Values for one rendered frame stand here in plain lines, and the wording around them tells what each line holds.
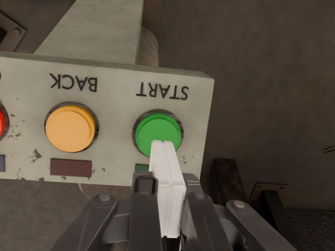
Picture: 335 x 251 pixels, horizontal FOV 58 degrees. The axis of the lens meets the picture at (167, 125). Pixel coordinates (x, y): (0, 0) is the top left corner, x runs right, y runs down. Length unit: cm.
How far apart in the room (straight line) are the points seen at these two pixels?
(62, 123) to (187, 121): 11
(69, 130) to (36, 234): 129
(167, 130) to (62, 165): 10
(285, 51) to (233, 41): 16
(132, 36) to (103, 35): 3
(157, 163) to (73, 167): 13
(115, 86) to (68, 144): 6
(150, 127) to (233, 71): 70
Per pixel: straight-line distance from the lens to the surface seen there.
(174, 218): 16
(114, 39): 36
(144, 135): 26
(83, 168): 28
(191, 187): 17
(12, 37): 94
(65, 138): 27
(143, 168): 28
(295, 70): 100
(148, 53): 71
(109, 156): 28
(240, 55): 92
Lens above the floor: 81
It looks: 54 degrees down
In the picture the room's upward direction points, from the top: 176 degrees clockwise
